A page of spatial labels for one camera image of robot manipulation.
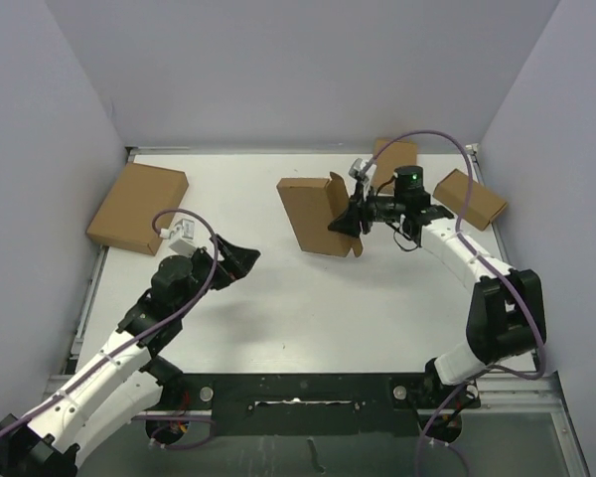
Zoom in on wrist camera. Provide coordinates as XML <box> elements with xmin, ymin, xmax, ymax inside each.
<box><xmin>162</xmin><ymin>219</ymin><xmax>197</xmax><ymax>257</ymax></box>
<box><xmin>349</xmin><ymin>158</ymin><xmax>376</xmax><ymax>194</ymax></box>

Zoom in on brown cardboard box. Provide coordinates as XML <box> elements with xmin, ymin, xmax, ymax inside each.
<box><xmin>276</xmin><ymin>172</ymin><xmax>364</xmax><ymax>257</ymax></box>

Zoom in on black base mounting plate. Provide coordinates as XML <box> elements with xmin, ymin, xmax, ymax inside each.
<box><xmin>148</xmin><ymin>373</ymin><xmax>481</xmax><ymax>440</ymax></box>

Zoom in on aluminium table frame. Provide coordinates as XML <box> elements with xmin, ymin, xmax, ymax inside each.
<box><xmin>14</xmin><ymin>143</ymin><xmax>590</xmax><ymax>477</ymax></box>

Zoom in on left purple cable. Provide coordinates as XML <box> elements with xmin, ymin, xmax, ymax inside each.
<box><xmin>0</xmin><ymin>211</ymin><xmax>220</xmax><ymax>452</ymax></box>

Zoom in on large folded cardboard box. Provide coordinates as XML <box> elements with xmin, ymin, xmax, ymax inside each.
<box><xmin>86</xmin><ymin>162</ymin><xmax>189</xmax><ymax>255</ymax></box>

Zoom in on purple cable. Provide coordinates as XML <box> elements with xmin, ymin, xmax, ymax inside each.
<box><xmin>365</xmin><ymin>129</ymin><xmax>547</xmax><ymax>477</ymax></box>
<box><xmin>0</xmin><ymin>211</ymin><xmax>220</xmax><ymax>452</ymax></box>

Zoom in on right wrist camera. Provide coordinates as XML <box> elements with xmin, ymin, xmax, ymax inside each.
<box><xmin>349</xmin><ymin>158</ymin><xmax>376</xmax><ymax>194</ymax></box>

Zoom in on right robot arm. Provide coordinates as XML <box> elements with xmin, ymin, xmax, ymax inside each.
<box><xmin>328</xmin><ymin>159</ymin><xmax>546</xmax><ymax>406</ymax></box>

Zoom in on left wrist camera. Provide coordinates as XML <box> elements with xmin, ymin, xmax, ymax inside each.
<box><xmin>162</xmin><ymin>219</ymin><xmax>197</xmax><ymax>257</ymax></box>

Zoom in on upright folded cardboard box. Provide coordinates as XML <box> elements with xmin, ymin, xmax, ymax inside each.
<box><xmin>372</xmin><ymin>138</ymin><xmax>418</xmax><ymax>189</ymax></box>

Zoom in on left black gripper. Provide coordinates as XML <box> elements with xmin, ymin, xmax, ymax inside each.
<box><xmin>176</xmin><ymin>234</ymin><xmax>259</xmax><ymax>316</ymax></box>

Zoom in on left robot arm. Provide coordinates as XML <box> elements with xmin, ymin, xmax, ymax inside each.
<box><xmin>0</xmin><ymin>236</ymin><xmax>260</xmax><ymax>476</ymax></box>

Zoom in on small folded cardboard box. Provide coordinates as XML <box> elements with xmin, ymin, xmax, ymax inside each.
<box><xmin>433</xmin><ymin>169</ymin><xmax>508</xmax><ymax>231</ymax></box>

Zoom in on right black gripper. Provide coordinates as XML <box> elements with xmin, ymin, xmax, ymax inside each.
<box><xmin>328</xmin><ymin>182</ymin><xmax>404</xmax><ymax>238</ymax></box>

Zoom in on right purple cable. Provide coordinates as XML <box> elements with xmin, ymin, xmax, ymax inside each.
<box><xmin>365</xmin><ymin>129</ymin><xmax>547</xmax><ymax>477</ymax></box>

